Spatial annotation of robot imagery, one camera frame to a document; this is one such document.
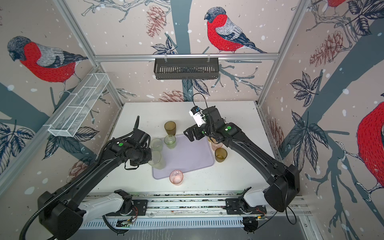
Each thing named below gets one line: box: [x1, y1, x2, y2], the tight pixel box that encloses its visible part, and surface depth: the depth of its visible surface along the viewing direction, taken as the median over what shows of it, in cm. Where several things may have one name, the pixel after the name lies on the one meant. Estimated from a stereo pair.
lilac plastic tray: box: [152, 134, 215, 180], surface depth 92 cm
